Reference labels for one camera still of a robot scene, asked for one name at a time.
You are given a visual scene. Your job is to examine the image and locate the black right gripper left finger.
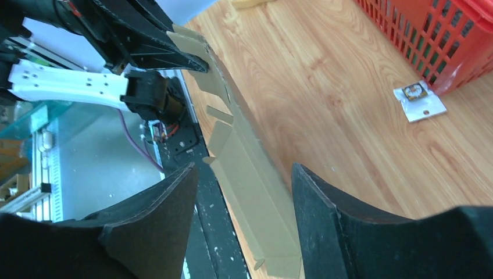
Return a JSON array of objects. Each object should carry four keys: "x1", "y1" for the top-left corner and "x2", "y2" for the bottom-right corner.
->
[{"x1": 1, "y1": 163, "x2": 198, "y2": 278}]

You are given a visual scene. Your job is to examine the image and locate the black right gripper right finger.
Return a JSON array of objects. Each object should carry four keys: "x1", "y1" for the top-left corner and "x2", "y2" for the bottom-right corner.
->
[{"x1": 291, "y1": 163, "x2": 492, "y2": 278}]

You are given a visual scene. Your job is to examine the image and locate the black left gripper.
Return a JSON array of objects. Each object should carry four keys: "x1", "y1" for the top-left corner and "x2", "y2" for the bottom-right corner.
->
[{"x1": 1, "y1": 1, "x2": 209, "y2": 73}]

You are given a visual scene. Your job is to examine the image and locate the brown cardboard paper box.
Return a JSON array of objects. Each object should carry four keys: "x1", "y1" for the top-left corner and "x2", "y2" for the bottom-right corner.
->
[{"x1": 169, "y1": 25, "x2": 304, "y2": 278}]

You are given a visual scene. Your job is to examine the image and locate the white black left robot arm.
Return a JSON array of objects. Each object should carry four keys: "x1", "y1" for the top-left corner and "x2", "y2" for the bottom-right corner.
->
[{"x1": 1, "y1": 1, "x2": 209, "y2": 123}]

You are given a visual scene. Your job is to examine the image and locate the blue yellow small box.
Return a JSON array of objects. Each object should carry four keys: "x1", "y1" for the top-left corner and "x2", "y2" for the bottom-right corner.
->
[{"x1": 230, "y1": 0, "x2": 271, "y2": 10}]

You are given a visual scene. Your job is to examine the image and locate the small clear plastic packet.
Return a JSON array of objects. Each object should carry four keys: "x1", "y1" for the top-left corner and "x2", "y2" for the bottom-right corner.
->
[{"x1": 393, "y1": 80, "x2": 447, "y2": 123}]

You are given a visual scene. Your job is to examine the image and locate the red plastic shopping basket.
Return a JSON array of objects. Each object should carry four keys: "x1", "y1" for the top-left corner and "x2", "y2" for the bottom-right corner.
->
[{"x1": 355, "y1": 0, "x2": 492, "y2": 95}]

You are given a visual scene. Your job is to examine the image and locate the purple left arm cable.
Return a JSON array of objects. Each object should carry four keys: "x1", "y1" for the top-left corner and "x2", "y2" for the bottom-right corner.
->
[{"x1": 117, "y1": 108, "x2": 167, "y2": 174}]

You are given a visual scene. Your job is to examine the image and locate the aluminium frame rail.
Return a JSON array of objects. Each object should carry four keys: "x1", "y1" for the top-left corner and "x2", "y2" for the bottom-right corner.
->
[{"x1": 0, "y1": 36, "x2": 185, "y2": 224}]

